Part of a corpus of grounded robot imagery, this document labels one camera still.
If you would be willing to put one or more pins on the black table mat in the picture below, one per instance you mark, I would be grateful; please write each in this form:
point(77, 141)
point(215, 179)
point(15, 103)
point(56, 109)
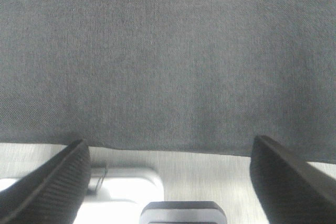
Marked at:
point(171, 75)

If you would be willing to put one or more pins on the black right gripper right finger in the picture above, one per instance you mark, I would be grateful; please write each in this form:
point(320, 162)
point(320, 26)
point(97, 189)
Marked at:
point(289, 189)

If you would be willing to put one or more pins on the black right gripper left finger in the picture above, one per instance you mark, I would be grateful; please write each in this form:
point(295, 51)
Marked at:
point(53, 193)

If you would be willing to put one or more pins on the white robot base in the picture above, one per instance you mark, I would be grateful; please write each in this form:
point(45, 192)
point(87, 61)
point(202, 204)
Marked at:
point(118, 195)

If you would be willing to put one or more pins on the black grey robot base part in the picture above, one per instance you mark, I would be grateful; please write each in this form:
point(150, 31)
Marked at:
point(182, 212)

